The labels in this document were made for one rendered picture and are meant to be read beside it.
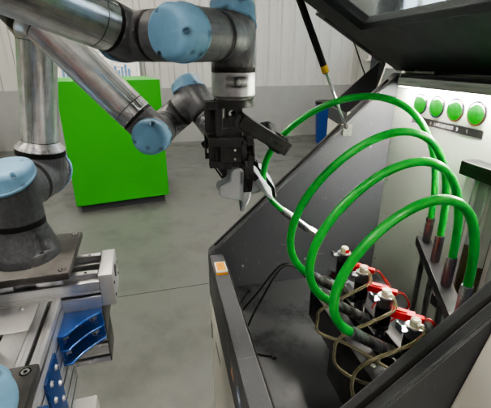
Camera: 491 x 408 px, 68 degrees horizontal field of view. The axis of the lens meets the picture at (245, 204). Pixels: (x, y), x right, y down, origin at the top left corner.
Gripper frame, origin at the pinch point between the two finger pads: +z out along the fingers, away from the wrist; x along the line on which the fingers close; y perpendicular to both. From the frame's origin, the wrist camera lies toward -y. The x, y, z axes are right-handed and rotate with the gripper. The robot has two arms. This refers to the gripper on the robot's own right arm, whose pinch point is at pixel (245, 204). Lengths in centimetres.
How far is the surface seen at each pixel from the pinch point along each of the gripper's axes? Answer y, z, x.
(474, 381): -20.9, 11.0, 37.7
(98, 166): 83, 74, -315
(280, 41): -212, -59, -661
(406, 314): -24.1, 14.8, 20.3
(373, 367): -18.4, 24.0, 21.8
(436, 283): -32.5, 12.2, 16.4
